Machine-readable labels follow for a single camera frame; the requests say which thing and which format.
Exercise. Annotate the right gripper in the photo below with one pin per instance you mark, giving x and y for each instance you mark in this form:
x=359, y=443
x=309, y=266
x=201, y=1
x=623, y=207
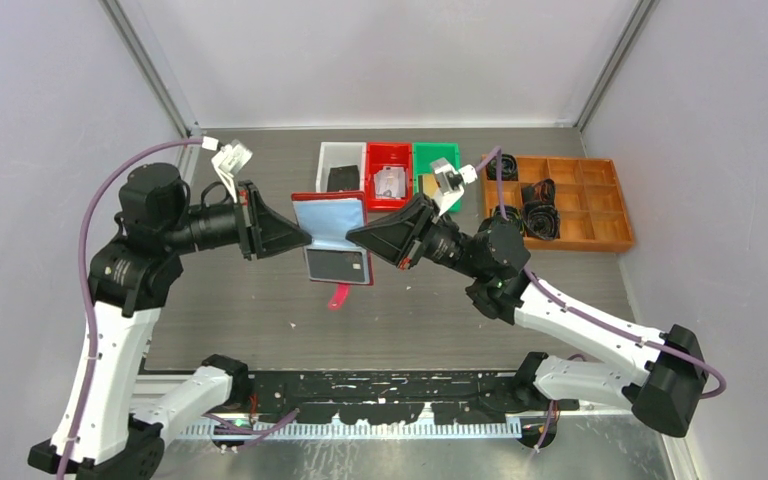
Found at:
x=402, y=237

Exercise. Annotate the red plastic bin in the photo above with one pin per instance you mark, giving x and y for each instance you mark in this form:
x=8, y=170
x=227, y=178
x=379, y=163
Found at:
x=379, y=155

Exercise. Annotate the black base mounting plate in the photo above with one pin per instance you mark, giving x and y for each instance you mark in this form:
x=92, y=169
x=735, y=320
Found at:
x=383, y=397

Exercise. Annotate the rolled black belt lower left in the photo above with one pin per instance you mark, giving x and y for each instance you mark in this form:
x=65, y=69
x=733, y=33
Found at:
x=512, y=214

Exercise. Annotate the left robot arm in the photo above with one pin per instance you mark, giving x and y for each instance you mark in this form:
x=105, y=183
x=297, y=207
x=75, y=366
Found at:
x=128, y=281

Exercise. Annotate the silver card in red bin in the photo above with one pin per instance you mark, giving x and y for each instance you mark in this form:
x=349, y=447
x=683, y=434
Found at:
x=390, y=183

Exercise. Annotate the rolled black belt top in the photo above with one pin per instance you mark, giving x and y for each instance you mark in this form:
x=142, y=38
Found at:
x=505, y=168

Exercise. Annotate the black card in white bin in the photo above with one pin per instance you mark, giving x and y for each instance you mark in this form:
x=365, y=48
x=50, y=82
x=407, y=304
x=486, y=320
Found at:
x=344, y=178

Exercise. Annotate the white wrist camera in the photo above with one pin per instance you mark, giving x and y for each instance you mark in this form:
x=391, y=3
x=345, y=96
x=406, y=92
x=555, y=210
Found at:
x=227, y=162
x=450, y=185

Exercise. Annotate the rolled black belt middle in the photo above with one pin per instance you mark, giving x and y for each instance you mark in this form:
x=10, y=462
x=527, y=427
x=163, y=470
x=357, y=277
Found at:
x=542, y=192

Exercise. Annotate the white plastic bin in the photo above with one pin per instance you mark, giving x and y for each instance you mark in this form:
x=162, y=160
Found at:
x=335, y=154

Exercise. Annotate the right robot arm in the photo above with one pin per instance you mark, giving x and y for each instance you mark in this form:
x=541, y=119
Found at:
x=503, y=288

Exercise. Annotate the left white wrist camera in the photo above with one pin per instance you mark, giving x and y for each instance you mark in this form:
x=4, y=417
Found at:
x=227, y=162

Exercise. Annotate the orange compartment tray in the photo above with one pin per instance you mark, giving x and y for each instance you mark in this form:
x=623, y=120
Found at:
x=592, y=210

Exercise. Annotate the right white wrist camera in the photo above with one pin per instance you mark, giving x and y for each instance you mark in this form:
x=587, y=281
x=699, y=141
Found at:
x=450, y=185

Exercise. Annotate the red card holder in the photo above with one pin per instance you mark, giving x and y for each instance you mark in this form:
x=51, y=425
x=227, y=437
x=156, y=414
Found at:
x=331, y=257

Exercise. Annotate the rolled black belt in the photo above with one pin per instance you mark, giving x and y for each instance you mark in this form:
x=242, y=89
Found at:
x=542, y=192
x=505, y=168
x=512, y=214
x=541, y=221

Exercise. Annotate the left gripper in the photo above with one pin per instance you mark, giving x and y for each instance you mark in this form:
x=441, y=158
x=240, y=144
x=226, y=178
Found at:
x=261, y=229

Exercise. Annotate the rolled black belt lower right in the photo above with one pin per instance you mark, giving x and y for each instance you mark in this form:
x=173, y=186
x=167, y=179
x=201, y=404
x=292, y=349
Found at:
x=541, y=221

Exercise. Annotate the gold card in green bin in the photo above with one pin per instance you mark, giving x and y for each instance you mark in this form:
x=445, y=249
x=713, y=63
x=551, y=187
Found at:
x=427, y=185

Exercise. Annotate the green plastic bin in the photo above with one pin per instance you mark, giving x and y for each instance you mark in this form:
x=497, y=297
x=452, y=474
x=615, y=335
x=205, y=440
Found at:
x=424, y=154

